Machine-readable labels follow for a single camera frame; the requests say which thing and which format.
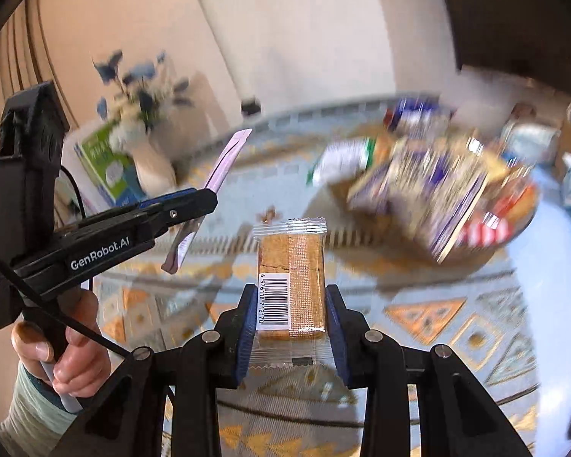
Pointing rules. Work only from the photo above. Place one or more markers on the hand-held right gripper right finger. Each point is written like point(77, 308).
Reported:
point(335, 338)

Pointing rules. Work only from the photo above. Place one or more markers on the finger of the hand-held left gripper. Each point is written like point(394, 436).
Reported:
point(185, 207)

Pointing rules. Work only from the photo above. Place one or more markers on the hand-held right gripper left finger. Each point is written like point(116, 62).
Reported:
point(247, 333)

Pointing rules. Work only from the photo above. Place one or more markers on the slim toast bar packet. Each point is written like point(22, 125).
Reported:
point(304, 285)

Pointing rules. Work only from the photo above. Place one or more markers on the lilac slim packet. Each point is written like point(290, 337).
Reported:
point(228, 157)

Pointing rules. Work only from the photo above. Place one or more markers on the purple white printed snack bag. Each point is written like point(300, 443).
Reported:
point(423, 200)

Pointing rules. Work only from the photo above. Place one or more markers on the brown ribbed basket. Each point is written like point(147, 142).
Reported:
point(497, 247)

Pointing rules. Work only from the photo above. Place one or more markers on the person's left forearm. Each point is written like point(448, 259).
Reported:
point(28, 414)

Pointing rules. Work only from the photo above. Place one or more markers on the person's left hand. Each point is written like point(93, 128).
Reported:
point(85, 357)

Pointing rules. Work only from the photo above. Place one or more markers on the white ribbed vase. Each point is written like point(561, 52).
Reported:
point(152, 166)

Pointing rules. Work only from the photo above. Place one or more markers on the green paperback book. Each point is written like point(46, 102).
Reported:
point(104, 171)

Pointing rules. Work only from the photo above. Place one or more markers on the blue gold patterned tablecloth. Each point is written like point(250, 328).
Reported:
point(409, 390)

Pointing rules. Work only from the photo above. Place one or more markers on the blue white artificial flowers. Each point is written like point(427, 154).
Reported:
point(138, 85)

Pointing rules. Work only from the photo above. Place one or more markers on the white green small packet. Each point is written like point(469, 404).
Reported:
point(342, 159)

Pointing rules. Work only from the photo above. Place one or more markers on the red white striped packet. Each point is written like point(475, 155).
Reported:
point(485, 231)

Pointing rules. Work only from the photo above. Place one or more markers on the blue red cracker packet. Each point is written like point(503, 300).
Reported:
point(414, 119)

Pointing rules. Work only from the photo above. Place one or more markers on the pale blue boxed package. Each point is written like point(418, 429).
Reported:
point(528, 133)

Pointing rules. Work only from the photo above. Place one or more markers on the dark wall panel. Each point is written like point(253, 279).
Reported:
point(518, 19)

